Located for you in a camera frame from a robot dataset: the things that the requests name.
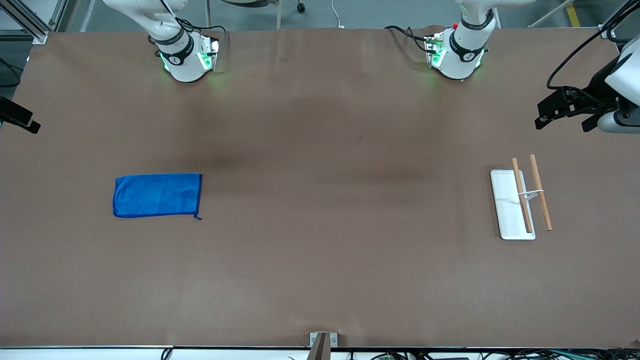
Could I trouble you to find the blue microfibre towel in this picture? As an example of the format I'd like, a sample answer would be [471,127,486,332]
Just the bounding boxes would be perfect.
[112,172,203,221]

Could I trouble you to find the white towel rack base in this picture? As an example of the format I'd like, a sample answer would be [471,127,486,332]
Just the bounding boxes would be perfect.
[489,169,537,241]

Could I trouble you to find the wooden rack rod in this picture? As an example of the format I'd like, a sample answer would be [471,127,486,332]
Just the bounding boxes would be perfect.
[529,154,554,232]
[511,157,534,234]

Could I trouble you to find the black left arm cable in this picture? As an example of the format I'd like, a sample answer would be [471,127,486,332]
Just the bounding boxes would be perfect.
[546,0,640,94]

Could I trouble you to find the small aluminium frame corner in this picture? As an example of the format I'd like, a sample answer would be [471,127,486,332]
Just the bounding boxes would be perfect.
[599,22,624,41]

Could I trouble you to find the aluminium frame profile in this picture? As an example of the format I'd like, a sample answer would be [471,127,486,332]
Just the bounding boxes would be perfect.
[0,0,51,45]

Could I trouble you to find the black left base cable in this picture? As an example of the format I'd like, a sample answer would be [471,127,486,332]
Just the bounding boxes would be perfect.
[384,24,437,54]

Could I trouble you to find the black base cable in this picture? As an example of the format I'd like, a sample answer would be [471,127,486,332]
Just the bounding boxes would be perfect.
[384,24,437,54]
[176,18,230,53]

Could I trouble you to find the black right base cable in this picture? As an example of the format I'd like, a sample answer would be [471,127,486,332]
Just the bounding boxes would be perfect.
[176,18,230,53]

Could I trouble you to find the thin white floor cable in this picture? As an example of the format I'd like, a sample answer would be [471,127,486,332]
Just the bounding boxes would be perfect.
[331,0,347,30]

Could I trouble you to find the metal table edge bracket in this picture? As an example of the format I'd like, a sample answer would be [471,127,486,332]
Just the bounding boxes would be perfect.
[309,332,339,348]

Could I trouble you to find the brown camera post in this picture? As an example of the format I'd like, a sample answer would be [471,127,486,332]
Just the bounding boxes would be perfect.
[306,332,331,360]

